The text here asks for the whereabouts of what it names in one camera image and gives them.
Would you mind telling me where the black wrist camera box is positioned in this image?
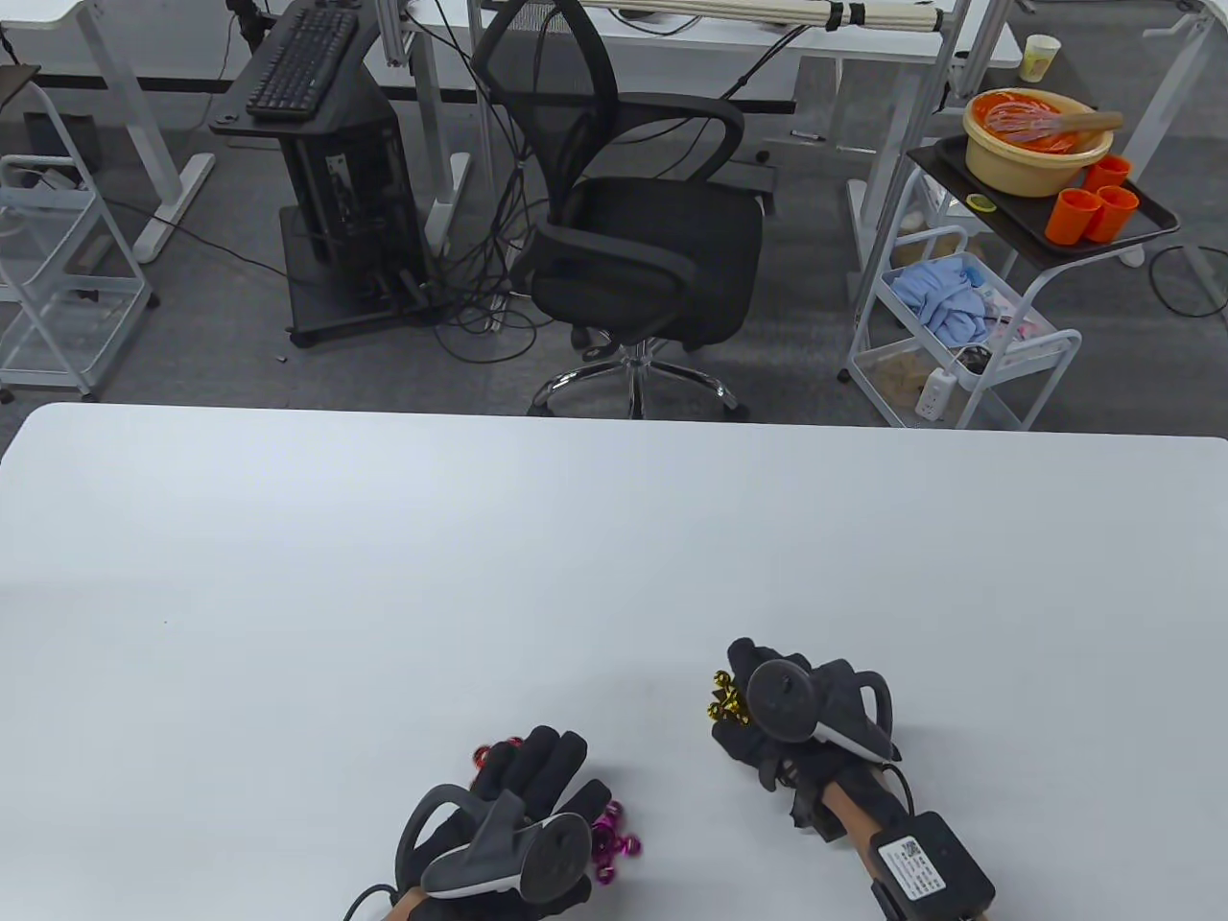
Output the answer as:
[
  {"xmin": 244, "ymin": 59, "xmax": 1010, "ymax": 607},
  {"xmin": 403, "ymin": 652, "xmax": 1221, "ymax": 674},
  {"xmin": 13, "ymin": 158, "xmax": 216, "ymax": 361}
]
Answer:
[{"xmin": 867, "ymin": 812, "xmax": 997, "ymax": 921}]

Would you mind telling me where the whisk with wooden handle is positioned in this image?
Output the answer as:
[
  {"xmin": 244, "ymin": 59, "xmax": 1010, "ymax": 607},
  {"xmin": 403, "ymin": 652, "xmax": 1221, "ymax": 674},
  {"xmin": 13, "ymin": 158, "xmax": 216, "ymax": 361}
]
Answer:
[{"xmin": 985, "ymin": 99, "xmax": 1126, "ymax": 148}]

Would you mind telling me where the tangle of black floor cables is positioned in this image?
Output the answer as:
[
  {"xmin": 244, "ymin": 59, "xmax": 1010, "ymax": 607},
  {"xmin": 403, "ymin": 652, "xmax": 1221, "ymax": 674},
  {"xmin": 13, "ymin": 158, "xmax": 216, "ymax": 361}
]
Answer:
[{"xmin": 418, "ymin": 144, "xmax": 543, "ymax": 367}]

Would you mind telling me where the bundle of beige rods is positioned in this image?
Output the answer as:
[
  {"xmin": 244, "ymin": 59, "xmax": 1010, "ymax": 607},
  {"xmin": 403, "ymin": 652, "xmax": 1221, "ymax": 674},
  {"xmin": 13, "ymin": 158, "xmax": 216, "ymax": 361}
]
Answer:
[{"xmin": 583, "ymin": 0, "xmax": 948, "ymax": 35}]

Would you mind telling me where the grey controller on hand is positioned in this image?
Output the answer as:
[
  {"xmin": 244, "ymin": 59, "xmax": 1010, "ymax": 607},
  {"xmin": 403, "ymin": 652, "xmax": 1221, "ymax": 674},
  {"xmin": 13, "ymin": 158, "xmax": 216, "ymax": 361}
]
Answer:
[
  {"xmin": 394, "ymin": 784, "xmax": 595, "ymax": 909},
  {"xmin": 745, "ymin": 656, "xmax": 899, "ymax": 767}
]

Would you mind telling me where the white desk with slanted leg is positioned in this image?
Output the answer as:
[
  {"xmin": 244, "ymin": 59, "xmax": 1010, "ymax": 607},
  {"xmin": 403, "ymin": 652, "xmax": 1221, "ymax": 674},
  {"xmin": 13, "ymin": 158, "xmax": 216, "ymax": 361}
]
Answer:
[{"xmin": 1122, "ymin": 0, "xmax": 1228, "ymax": 289}]

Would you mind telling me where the black mesh office chair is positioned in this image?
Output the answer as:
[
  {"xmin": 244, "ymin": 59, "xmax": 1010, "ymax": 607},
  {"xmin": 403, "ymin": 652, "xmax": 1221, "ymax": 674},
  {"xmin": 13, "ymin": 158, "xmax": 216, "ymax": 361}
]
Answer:
[{"xmin": 469, "ymin": 0, "xmax": 777, "ymax": 422}]

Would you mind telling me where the black tray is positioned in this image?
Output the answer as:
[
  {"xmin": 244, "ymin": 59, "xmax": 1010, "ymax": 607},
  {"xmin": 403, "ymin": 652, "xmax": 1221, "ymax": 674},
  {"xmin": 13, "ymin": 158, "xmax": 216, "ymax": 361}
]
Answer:
[{"xmin": 906, "ymin": 134, "xmax": 1182, "ymax": 273}]

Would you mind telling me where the person's right hand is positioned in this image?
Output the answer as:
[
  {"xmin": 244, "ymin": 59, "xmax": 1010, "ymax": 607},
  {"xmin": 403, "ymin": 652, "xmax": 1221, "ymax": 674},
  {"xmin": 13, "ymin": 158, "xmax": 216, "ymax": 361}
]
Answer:
[{"xmin": 711, "ymin": 637, "xmax": 904, "ymax": 838}]

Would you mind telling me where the white wire trolley with tray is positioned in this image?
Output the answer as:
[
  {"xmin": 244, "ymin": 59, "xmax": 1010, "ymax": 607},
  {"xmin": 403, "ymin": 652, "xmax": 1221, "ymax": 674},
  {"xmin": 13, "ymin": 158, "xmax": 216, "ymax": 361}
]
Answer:
[{"xmin": 840, "ymin": 144, "xmax": 1085, "ymax": 432}]

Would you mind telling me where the grey controller on left hand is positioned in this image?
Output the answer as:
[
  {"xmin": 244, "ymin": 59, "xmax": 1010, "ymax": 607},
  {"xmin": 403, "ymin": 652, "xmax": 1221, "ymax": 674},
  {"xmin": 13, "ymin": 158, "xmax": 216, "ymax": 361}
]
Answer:
[{"xmin": 394, "ymin": 784, "xmax": 595, "ymax": 909}]

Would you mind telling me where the white desk with T-shaped foot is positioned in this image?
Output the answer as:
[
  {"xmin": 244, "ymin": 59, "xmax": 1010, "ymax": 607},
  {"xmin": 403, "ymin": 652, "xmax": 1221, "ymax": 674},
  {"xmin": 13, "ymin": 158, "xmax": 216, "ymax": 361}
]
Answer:
[{"xmin": 0, "ymin": 0, "xmax": 218, "ymax": 266}]

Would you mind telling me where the black keyboard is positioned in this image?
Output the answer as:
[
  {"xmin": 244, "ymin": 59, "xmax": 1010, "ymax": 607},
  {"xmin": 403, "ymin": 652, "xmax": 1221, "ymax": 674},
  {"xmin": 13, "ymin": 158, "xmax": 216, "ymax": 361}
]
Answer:
[{"xmin": 246, "ymin": 4, "xmax": 360, "ymax": 122}]

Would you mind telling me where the white desk with metal frame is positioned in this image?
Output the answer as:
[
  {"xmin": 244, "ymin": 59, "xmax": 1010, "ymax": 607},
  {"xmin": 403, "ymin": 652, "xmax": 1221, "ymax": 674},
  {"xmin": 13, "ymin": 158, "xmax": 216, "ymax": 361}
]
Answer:
[{"xmin": 372, "ymin": 0, "xmax": 1024, "ymax": 252}]

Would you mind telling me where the gold metal fidget spinner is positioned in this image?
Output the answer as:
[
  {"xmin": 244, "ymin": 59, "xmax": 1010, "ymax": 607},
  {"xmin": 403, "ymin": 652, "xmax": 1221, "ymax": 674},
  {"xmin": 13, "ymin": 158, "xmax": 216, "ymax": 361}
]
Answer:
[{"xmin": 706, "ymin": 669, "xmax": 755, "ymax": 728}]

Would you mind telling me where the grey controller on right hand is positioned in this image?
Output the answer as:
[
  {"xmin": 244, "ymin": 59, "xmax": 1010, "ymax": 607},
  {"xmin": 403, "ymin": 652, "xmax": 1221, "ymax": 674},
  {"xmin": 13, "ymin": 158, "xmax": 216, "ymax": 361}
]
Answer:
[{"xmin": 745, "ymin": 656, "xmax": 899, "ymax": 767}]

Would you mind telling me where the person's left hand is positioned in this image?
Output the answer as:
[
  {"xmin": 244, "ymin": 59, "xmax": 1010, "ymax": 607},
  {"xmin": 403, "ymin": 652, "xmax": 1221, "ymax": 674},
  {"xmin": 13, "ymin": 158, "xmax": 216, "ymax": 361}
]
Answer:
[{"xmin": 393, "ymin": 725, "xmax": 614, "ymax": 921}]

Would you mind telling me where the empty white wire trolley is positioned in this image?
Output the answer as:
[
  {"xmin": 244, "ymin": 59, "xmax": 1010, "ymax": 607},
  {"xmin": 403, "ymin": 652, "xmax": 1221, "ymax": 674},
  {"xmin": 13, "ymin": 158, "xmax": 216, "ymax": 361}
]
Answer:
[{"xmin": 0, "ymin": 81, "xmax": 161, "ymax": 404}]

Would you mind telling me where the white power strip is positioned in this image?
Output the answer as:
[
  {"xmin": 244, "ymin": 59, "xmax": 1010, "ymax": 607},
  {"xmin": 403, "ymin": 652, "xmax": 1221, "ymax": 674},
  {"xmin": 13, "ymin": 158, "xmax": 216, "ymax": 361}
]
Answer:
[{"xmin": 913, "ymin": 366, "xmax": 961, "ymax": 422}]

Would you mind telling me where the magenta metal fidget spinner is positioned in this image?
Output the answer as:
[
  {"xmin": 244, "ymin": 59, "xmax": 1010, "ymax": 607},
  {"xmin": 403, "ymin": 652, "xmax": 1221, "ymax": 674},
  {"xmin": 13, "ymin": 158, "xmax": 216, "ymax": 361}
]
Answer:
[{"xmin": 587, "ymin": 803, "xmax": 643, "ymax": 885}]

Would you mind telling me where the blue cloth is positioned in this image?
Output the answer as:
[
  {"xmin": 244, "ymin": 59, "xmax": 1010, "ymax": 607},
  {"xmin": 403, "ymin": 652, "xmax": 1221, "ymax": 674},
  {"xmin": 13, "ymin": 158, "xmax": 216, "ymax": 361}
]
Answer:
[{"xmin": 886, "ymin": 260, "xmax": 990, "ymax": 345}]

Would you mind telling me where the person's right forearm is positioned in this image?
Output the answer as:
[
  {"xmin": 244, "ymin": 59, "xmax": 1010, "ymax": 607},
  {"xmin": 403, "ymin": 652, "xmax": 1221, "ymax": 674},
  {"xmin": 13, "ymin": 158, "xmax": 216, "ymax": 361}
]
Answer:
[{"xmin": 818, "ymin": 775, "xmax": 989, "ymax": 921}]

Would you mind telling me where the beige mixing bowl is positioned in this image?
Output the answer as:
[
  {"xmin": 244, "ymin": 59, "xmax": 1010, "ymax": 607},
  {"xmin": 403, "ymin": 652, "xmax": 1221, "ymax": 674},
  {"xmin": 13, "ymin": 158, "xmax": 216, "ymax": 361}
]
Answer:
[{"xmin": 962, "ymin": 88, "xmax": 1117, "ymax": 200}]

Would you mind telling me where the black computer cart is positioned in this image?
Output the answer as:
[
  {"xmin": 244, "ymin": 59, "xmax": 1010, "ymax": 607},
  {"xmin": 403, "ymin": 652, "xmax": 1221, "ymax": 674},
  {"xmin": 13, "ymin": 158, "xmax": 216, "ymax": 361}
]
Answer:
[{"xmin": 208, "ymin": 0, "xmax": 448, "ymax": 349}]

